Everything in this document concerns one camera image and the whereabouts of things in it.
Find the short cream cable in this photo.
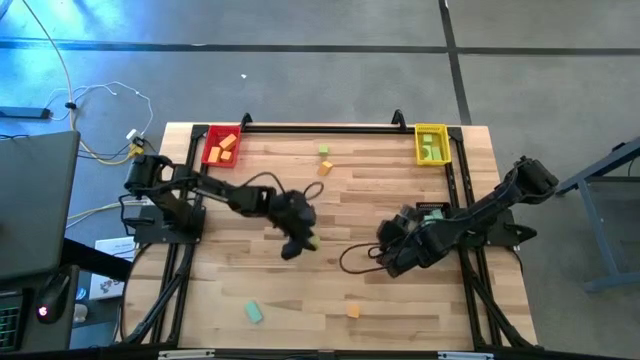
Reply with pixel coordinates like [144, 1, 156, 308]
[66, 198, 146, 224]

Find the red plastic basket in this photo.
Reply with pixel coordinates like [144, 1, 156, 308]
[201, 124, 242, 169]

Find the silver bracket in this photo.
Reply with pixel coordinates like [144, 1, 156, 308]
[437, 351, 495, 360]
[157, 349, 216, 360]

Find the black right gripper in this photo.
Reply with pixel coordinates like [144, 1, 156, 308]
[376, 224, 446, 280]

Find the black computer mouse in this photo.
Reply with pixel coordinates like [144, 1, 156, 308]
[34, 272, 72, 325]

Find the long teal block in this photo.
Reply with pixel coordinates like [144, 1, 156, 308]
[244, 299, 264, 325]

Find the thin white cable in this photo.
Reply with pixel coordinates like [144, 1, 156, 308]
[47, 80, 155, 139]

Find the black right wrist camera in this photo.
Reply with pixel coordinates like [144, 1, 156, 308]
[378, 214, 416, 239]

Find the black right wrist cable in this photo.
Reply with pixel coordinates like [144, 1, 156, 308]
[339, 242, 397, 276]

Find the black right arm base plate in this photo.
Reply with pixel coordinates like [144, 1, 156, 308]
[452, 205, 539, 250]

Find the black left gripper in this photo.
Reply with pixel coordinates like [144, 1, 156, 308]
[267, 189, 321, 261]

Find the long cream cable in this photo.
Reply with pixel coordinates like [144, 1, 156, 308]
[19, 0, 139, 166]

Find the white booklet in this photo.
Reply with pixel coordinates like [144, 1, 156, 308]
[88, 236, 137, 301]

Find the backlit keyboard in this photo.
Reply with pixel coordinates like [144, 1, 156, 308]
[0, 292, 24, 351]

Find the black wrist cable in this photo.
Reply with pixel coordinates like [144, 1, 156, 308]
[339, 242, 397, 276]
[239, 171, 326, 202]

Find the black power strip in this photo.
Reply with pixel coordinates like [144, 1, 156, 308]
[0, 105, 54, 121]

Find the grey-blue metal stand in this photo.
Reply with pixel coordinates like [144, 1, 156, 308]
[554, 135, 640, 294]

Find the black plastic basket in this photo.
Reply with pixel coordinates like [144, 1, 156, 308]
[416, 201, 451, 221]

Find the black cable bundle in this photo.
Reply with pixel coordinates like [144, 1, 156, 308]
[119, 243, 196, 346]
[460, 248, 532, 349]

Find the black desk bar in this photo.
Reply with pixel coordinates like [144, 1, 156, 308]
[62, 238, 134, 283]

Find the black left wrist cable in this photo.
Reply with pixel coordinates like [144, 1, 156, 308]
[239, 171, 326, 202]

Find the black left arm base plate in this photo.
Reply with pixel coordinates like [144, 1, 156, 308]
[130, 205, 207, 246]

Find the grey laptop lid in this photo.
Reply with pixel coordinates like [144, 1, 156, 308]
[0, 130, 82, 281]

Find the yellow plastic basket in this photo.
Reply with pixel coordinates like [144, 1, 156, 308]
[415, 123, 453, 167]

